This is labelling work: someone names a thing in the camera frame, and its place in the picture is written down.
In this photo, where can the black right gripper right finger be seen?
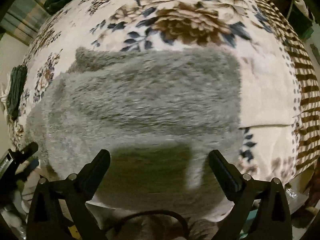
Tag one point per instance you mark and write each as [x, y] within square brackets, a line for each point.
[272, 221]

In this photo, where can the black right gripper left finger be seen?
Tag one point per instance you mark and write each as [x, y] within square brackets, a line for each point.
[46, 220]

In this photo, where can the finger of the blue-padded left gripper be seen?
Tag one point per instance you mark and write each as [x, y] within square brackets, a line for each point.
[12, 160]

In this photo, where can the grey fluffy pants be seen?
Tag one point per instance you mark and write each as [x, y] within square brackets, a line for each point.
[158, 113]

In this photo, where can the dark blue-green folded cloth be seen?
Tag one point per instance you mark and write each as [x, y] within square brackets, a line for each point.
[17, 80]

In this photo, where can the floral cream blanket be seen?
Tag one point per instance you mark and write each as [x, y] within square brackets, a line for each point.
[280, 93]

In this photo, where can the grey-blue striped curtain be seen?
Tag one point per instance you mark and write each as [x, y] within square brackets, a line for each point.
[24, 19]

